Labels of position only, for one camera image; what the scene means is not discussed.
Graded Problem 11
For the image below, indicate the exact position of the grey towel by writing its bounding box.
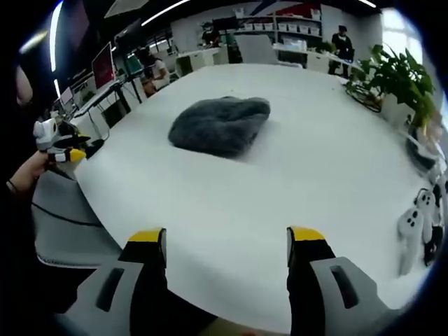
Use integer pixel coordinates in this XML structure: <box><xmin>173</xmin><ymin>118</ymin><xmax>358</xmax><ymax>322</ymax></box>
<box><xmin>167</xmin><ymin>96</ymin><xmax>272</xmax><ymax>159</ymax></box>

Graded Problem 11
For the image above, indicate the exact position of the person's left hand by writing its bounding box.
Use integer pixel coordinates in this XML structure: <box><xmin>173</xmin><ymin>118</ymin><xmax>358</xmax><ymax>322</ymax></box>
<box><xmin>10</xmin><ymin>150</ymin><xmax>53</xmax><ymax>192</ymax></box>

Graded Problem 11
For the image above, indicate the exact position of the small black object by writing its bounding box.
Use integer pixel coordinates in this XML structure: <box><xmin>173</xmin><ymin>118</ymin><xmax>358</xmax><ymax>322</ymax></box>
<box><xmin>85</xmin><ymin>139</ymin><xmax>106</xmax><ymax>158</ymax></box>

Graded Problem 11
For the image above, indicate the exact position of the white office desk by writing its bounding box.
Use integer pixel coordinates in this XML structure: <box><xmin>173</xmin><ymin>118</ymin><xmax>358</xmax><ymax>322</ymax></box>
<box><xmin>68</xmin><ymin>79</ymin><xmax>132</xmax><ymax>129</ymax></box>

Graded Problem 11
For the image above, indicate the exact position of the computer monitor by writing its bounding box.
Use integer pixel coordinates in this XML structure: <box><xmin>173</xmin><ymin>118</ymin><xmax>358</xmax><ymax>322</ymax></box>
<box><xmin>91</xmin><ymin>41</ymin><xmax>117</xmax><ymax>92</ymax></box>

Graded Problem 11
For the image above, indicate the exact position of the white cabinet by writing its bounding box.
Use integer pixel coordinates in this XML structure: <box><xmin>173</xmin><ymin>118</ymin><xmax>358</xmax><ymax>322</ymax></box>
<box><xmin>174</xmin><ymin>48</ymin><xmax>222</xmax><ymax>77</ymax></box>

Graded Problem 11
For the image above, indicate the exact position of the white plant pot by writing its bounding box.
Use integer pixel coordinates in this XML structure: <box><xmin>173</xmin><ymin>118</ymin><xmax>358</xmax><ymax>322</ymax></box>
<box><xmin>380</xmin><ymin>93</ymin><xmax>418</xmax><ymax>127</ymax></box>

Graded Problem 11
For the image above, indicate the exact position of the green potted plant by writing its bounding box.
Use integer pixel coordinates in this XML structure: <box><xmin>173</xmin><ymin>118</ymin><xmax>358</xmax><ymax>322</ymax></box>
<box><xmin>344</xmin><ymin>43</ymin><xmax>438</xmax><ymax>127</ymax></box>

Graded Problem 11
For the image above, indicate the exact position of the shelf of white boxes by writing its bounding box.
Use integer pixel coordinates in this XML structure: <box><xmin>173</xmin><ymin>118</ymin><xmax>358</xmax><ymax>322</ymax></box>
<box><xmin>233</xmin><ymin>6</ymin><xmax>323</xmax><ymax>40</ymax></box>

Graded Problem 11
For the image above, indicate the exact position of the black cable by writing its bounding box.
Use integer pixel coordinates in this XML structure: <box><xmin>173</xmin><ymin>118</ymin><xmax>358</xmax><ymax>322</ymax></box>
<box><xmin>33</xmin><ymin>202</ymin><xmax>104</xmax><ymax>227</ymax></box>

